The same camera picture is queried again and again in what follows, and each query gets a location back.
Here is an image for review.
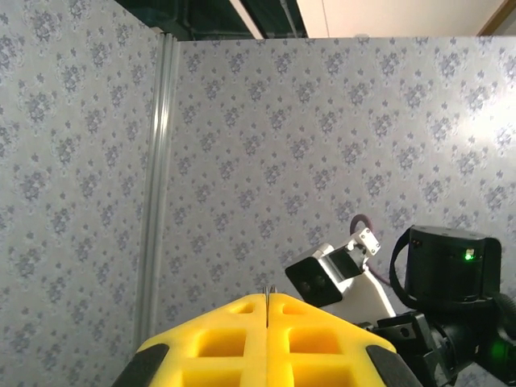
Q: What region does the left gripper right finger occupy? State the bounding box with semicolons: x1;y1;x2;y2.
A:
267;293;422;387

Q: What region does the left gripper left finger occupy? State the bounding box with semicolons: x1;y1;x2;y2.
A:
112;293;268;387

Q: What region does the brown wooden trim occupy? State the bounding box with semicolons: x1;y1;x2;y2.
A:
476;0;516;37

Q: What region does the dark ceiling beam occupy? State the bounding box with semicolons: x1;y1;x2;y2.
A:
114;0;308;41

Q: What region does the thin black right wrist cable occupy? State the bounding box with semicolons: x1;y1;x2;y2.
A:
388;232;410;312

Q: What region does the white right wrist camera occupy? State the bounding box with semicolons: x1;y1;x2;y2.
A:
284;227;398;320

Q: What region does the aluminium corner post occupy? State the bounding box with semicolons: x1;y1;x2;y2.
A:
134;33;181;348

